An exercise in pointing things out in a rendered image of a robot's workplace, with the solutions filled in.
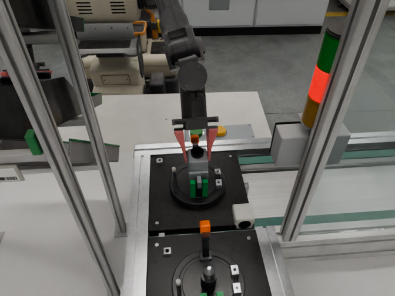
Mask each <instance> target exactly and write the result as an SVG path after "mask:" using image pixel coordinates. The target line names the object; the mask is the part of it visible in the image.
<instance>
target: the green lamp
mask: <svg viewBox="0 0 395 296"><path fill-rule="evenodd" d="M338 45H339V39H335V38H333V37H331V36H330V35H328V33H327V32H326V31H325V34H324V38H323V42H322V46H321V49H320V53H319V57H318V60H317V63H316V64H317V67H318V68H319V69H320V70H322V71H323V72H326V73H328V74H329V73H330V70H331V68H332V64H333V61H334V57H335V54H336V51H337V48H338Z"/></svg>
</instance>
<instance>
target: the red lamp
mask: <svg viewBox="0 0 395 296"><path fill-rule="evenodd" d="M328 77H329V74H328V73H326V72H323V71H322V70H320V69H319V68H318V67H317V64H316V67H315V70H314V74H313V78H312V82H311V85H310V89H309V96H310V97H311V98H312V99H313V100H314V101H316V102H318V103H320V102H321V99H322V96H323V92H324V89H325V86H326V83H327V80H328Z"/></svg>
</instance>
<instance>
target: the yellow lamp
mask: <svg viewBox="0 0 395 296"><path fill-rule="evenodd" d="M319 105H320V103H318V102H316V101H314V100H313V99H312V98H311V97H310V96H309V93H308V96H307V99H306V103H305V106H304V110H303V114H302V122H303V123H304V124H305V125H306V126H308V127H309V128H312V127H313V124H314V120H315V118H316V115H317V111H318V108H319Z"/></svg>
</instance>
